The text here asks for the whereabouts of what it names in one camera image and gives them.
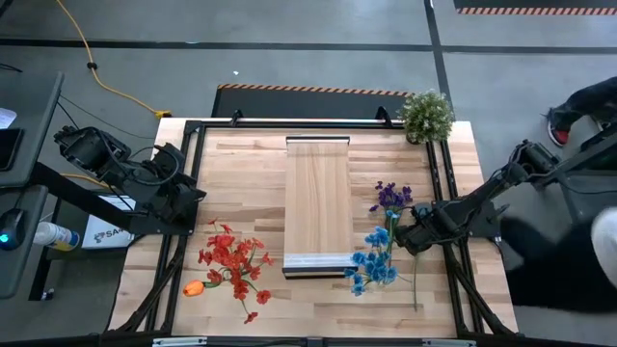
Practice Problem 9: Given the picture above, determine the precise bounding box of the purple artificial flower bunch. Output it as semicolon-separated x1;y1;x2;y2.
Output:
368;180;415;242

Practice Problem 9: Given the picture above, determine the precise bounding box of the potted green plant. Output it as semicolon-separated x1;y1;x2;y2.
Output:
397;89;457;146

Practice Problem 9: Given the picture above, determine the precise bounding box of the silver aluminium bracket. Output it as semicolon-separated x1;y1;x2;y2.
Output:
421;338;477;347
152;336;208;347

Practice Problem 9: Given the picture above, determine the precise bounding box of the black mat hazard-striped edge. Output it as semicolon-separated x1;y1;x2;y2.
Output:
210;82;416;120

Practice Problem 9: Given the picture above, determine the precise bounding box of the black computer mouse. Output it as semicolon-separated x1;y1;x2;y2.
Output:
0;207;28;252

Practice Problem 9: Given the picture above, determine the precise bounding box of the white printed box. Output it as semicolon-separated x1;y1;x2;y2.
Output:
80;194;141;251

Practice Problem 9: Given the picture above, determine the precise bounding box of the orange artificial tulip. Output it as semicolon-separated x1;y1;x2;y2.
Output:
181;279;223;298

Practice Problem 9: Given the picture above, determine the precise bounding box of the grey desk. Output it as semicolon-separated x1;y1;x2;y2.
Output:
0;70;66;300

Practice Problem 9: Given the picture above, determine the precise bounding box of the thin black cable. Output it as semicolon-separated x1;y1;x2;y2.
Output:
57;93;158;142

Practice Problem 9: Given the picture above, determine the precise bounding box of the blue artificial flower bunch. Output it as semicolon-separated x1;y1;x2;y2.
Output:
343;225;401;298

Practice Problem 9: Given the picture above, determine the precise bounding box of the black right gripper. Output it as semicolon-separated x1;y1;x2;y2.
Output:
395;205;438;257

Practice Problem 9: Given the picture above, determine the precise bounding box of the black aluminium table frame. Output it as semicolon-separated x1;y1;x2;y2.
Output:
100;115;520;347

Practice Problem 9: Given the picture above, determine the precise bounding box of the white plastic bottle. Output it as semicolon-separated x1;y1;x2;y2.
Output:
33;221;81;253

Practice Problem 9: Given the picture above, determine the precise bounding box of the yellow power cable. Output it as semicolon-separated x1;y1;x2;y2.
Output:
60;172;110;189
55;0;174;120

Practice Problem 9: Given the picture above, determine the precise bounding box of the black phone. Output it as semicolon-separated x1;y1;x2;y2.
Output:
0;127;24;173

